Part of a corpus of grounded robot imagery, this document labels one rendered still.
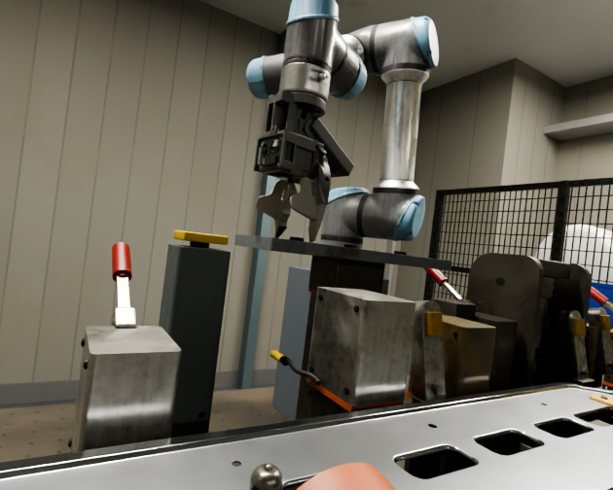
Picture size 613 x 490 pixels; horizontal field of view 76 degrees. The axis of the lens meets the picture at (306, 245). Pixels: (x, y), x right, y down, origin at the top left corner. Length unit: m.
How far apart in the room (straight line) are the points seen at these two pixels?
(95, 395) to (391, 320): 0.29
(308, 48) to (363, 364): 0.44
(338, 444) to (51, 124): 2.79
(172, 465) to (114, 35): 2.99
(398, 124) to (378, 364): 0.68
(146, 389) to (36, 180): 2.63
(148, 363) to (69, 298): 2.63
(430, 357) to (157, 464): 0.34
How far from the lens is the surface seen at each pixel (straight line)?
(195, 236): 0.53
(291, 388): 1.10
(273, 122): 0.60
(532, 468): 0.42
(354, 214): 1.02
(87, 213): 2.93
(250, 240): 0.59
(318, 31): 0.64
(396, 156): 1.01
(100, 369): 0.35
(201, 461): 0.32
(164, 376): 0.36
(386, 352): 0.47
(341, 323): 0.47
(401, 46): 1.06
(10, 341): 3.04
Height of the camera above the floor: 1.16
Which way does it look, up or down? level
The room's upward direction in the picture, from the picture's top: 7 degrees clockwise
